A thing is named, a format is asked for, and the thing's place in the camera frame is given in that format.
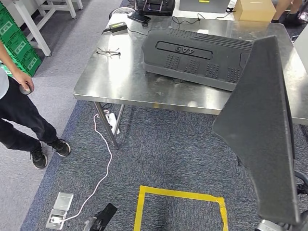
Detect white panel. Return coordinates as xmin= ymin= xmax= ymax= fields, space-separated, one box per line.
xmin=294 ymin=32 xmax=308 ymax=75

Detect black adapter cable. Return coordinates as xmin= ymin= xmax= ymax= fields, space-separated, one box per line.
xmin=126 ymin=27 xmax=151 ymax=36

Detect black engine cover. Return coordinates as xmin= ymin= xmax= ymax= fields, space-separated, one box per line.
xmin=141 ymin=27 xmax=254 ymax=92

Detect black plastic perforated panel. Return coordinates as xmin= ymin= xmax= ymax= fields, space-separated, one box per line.
xmin=212 ymin=35 xmax=302 ymax=226

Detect thin black cable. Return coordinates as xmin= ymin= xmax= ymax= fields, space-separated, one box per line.
xmin=171 ymin=7 xmax=236 ymax=30

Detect black bag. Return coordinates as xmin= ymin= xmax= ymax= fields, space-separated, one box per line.
xmin=134 ymin=0 xmax=176 ymax=17

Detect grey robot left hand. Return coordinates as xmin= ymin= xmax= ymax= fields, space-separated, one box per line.
xmin=83 ymin=203 xmax=118 ymax=231

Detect person's hand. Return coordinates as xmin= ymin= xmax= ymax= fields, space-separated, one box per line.
xmin=13 ymin=69 xmax=35 ymax=95

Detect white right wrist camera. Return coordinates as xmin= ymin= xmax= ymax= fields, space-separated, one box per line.
xmin=254 ymin=219 xmax=282 ymax=231

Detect white power cable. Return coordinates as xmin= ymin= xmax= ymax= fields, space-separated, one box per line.
xmin=61 ymin=110 xmax=113 ymax=223

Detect green plastic crate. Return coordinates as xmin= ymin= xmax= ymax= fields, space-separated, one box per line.
xmin=13 ymin=48 xmax=42 ymax=78
xmin=3 ymin=28 xmax=30 ymax=60
xmin=0 ymin=2 xmax=15 ymax=40

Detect stainless steel workbench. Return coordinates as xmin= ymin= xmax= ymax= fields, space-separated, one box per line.
xmin=73 ymin=13 xmax=308 ymax=151

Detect cardboard box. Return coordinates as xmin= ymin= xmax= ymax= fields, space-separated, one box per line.
xmin=233 ymin=0 xmax=277 ymax=22

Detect grey floor socket box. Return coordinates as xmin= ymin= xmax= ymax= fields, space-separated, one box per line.
xmin=45 ymin=192 xmax=74 ymax=231

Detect black flat phone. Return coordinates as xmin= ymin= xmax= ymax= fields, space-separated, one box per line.
xmin=127 ymin=12 xmax=152 ymax=28

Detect person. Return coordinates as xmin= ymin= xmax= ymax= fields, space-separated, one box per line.
xmin=271 ymin=0 xmax=308 ymax=26
xmin=0 ymin=41 xmax=72 ymax=169

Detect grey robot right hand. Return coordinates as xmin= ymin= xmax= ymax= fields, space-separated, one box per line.
xmin=276 ymin=208 xmax=308 ymax=231

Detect black power adapter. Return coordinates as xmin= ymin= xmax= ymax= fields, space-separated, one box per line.
xmin=101 ymin=21 xmax=128 ymax=35

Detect black thin-frame eyeglasses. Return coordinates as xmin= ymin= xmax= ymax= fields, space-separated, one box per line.
xmin=97 ymin=47 xmax=122 ymax=59

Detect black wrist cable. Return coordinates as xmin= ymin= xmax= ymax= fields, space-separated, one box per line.
xmin=294 ymin=169 xmax=308 ymax=196

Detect grey tape roll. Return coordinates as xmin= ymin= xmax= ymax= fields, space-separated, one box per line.
xmin=19 ymin=82 xmax=33 ymax=96

